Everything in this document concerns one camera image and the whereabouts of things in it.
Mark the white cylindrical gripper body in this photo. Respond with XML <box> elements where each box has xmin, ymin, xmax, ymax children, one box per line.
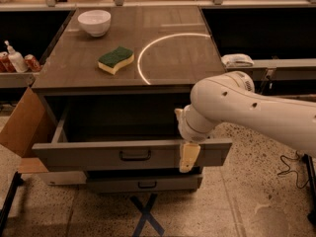
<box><xmin>178</xmin><ymin>105</ymin><xmax>217</xmax><ymax>142</ymax></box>

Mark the grey top drawer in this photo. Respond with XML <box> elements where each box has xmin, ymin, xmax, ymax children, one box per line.
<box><xmin>33</xmin><ymin>109</ymin><xmax>232</xmax><ymax>173</ymax></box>

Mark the grey drawer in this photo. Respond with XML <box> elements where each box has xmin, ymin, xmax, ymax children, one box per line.
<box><xmin>87</xmin><ymin>174</ymin><xmax>203</xmax><ymax>194</ymax></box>
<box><xmin>33</xmin><ymin>109</ymin><xmax>232</xmax><ymax>173</ymax></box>

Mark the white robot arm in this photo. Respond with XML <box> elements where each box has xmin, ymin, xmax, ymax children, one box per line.
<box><xmin>175</xmin><ymin>71</ymin><xmax>316</xmax><ymax>173</ymax></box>

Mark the grey bottom drawer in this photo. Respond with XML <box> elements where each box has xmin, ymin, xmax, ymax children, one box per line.
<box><xmin>87</xmin><ymin>174</ymin><xmax>203</xmax><ymax>194</ymax></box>

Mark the grey drawer cabinet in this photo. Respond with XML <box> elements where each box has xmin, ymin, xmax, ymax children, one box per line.
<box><xmin>33</xmin><ymin>6</ymin><xmax>224</xmax><ymax>186</ymax></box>

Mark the folded white cloth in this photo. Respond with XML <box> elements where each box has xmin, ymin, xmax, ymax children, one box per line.
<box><xmin>221</xmin><ymin>53</ymin><xmax>254</xmax><ymax>67</ymax></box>

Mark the green yellow sponge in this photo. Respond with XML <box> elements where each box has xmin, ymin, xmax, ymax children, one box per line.
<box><xmin>98</xmin><ymin>46</ymin><xmax>134</xmax><ymax>75</ymax></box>

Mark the black stand leg right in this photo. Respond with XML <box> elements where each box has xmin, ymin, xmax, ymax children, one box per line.
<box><xmin>303</xmin><ymin>155</ymin><xmax>316</xmax><ymax>226</ymax></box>

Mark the black stand leg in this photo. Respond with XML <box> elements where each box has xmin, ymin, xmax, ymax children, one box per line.
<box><xmin>303</xmin><ymin>155</ymin><xmax>316</xmax><ymax>226</ymax></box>
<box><xmin>0</xmin><ymin>172</ymin><xmax>24</xmax><ymax>237</ymax></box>

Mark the white ceramic bowl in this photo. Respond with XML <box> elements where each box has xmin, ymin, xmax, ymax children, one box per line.
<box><xmin>77</xmin><ymin>10</ymin><xmax>112</xmax><ymax>37</ymax></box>

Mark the brown cardboard box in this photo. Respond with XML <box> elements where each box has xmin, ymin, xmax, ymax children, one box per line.
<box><xmin>0</xmin><ymin>86</ymin><xmax>87</xmax><ymax>187</ymax></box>

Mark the red soda can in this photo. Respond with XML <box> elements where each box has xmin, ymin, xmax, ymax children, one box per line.
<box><xmin>25</xmin><ymin>54</ymin><xmax>41</xmax><ymax>72</ymax></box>

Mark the white pump bottle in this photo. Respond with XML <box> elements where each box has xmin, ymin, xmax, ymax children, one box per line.
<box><xmin>5</xmin><ymin>40</ymin><xmax>28</xmax><ymax>73</ymax></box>

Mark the black stand leg left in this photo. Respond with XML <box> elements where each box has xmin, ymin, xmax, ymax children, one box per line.
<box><xmin>0</xmin><ymin>172</ymin><xmax>24</xmax><ymax>237</ymax></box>

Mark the red can at edge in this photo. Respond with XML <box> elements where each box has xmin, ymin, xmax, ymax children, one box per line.
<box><xmin>0</xmin><ymin>51</ymin><xmax>15</xmax><ymax>73</ymax></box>

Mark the black power adapter cable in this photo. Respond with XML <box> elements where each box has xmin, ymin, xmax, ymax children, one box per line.
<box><xmin>276</xmin><ymin>150</ymin><xmax>310</xmax><ymax>190</ymax></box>

